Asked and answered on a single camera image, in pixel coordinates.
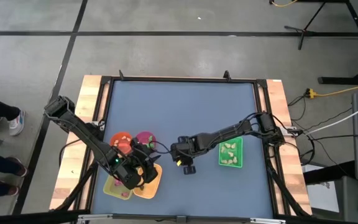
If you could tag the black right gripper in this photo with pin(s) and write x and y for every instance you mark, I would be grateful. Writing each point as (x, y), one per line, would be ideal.
(186, 149)

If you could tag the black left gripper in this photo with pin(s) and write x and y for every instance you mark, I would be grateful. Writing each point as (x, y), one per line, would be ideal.
(135, 174)

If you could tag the green figure toy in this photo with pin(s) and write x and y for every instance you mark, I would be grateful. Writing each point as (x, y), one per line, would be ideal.
(150, 144)
(149, 138)

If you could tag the pink figure toy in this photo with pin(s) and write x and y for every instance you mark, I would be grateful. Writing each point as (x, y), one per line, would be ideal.
(117, 183)
(125, 194)

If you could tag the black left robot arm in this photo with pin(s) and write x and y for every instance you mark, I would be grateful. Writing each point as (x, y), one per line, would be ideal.
(82, 133)

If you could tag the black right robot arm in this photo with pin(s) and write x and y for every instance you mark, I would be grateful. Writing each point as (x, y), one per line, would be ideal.
(244, 130)

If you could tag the yellow label tag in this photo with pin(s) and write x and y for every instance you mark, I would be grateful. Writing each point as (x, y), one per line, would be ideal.
(178, 162)

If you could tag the pink plastic bowl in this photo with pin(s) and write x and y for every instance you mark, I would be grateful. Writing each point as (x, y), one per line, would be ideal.
(143, 137)

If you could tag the orange plastic bowl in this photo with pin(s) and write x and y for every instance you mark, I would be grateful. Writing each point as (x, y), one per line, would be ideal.
(118, 146)

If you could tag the orange-yellow plastic bin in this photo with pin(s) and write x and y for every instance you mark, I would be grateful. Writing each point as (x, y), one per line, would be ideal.
(152, 189)

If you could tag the translucent yellow plastic bin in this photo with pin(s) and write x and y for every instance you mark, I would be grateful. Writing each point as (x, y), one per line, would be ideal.
(112, 189)

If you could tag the green plastic basket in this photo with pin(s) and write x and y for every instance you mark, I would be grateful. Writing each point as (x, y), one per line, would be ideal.
(239, 152)

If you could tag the wooden side board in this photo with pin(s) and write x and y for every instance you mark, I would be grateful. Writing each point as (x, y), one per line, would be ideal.
(67, 186)
(297, 174)

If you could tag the white box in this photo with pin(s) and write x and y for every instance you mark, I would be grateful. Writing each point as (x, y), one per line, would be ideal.
(322, 193)

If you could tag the black tripod stand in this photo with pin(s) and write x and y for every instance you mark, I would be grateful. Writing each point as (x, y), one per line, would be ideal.
(304, 31)

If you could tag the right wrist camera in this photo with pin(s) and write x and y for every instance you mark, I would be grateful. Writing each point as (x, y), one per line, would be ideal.
(190, 170)

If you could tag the aluminium rail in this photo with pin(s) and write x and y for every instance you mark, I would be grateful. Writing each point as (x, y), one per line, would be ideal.
(95, 216)
(267, 221)

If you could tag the black desk leg frame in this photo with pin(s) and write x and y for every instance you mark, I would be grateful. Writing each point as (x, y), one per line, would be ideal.
(337, 80)

